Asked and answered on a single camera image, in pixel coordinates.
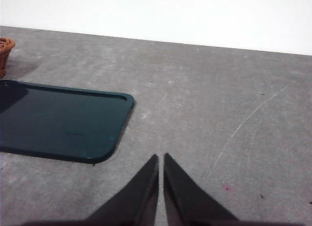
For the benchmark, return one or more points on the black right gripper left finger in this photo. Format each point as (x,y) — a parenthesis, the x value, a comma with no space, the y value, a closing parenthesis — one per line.
(136,199)

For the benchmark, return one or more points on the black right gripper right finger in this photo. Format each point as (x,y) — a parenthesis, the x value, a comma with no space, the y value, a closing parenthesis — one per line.
(185,199)

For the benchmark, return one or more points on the black rectangular tray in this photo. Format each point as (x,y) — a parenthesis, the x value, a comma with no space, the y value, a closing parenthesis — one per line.
(61,121)

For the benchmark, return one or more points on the brown wicker basket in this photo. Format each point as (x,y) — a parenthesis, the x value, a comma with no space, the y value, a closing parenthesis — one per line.
(5,55)

